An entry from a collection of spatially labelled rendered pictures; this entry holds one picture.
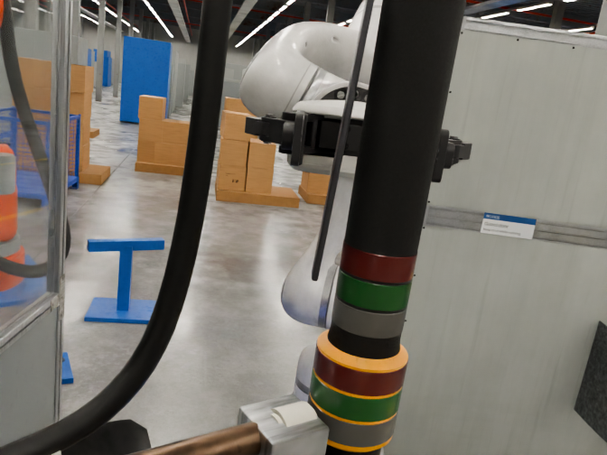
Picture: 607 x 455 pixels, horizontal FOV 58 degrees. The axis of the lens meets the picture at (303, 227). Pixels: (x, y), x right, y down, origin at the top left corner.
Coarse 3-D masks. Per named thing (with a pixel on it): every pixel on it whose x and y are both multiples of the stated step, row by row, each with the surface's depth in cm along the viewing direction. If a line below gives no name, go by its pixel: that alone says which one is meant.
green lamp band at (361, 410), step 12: (312, 372) 26; (312, 384) 26; (312, 396) 26; (324, 396) 25; (336, 396) 24; (348, 396) 24; (396, 396) 25; (324, 408) 25; (336, 408) 24; (348, 408) 24; (360, 408) 24; (372, 408) 24; (384, 408) 24; (396, 408) 25; (360, 420) 24; (372, 420) 24
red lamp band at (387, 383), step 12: (324, 360) 25; (324, 372) 25; (336, 372) 24; (348, 372) 24; (360, 372) 24; (396, 372) 24; (336, 384) 24; (348, 384) 24; (360, 384) 24; (372, 384) 24; (384, 384) 24; (396, 384) 24
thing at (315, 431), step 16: (272, 400) 25; (288, 400) 25; (240, 416) 24; (256, 416) 24; (272, 432) 23; (288, 432) 23; (304, 432) 23; (320, 432) 23; (272, 448) 22; (288, 448) 23; (304, 448) 23; (320, 448) 24
